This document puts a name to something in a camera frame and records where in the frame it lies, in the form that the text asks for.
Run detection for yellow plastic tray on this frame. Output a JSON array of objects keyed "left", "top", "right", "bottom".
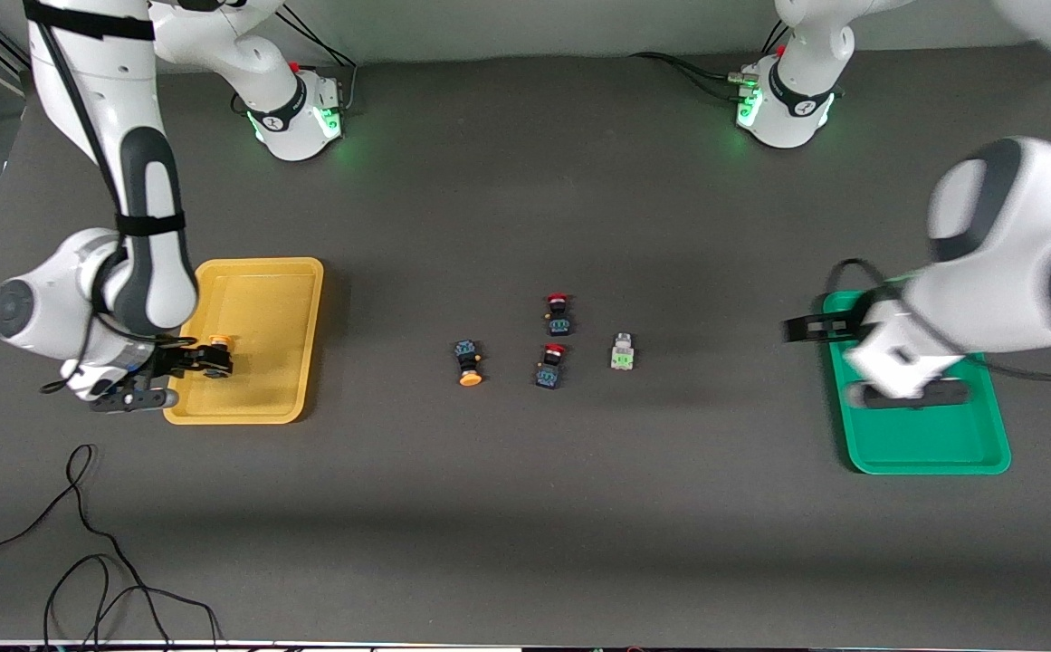
[{"left": 163, "top": 257, "right": 325, "bottom": 426}]

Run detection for green plastic tray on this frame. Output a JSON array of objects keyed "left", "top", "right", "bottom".
[{"left": 822, "top": 290, "right": 1012, "bottom": 475}]

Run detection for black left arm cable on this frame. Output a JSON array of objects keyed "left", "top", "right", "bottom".
[{"left": 826, "top": 91, "right": 1051, "bottom": 383}]

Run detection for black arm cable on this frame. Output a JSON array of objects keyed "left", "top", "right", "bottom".
[
  {"left": 23, "top": 0, "right": 200, "bottom": 395},
  {"left": 826, "top": 91, "right": 1051, "bottom": 383}
]

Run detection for loose black cable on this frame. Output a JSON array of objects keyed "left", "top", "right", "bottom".
[{"left": 0, "top": 444, "right": 223, "bottom": 649}]

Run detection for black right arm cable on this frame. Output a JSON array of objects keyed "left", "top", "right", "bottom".
[{"left": 23, "top": 0, "right": 200, "bottom": 395}]

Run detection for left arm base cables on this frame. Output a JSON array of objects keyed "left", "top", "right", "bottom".
[{"left": 631, "top": 18, "right": 793, "bottom": 102}]

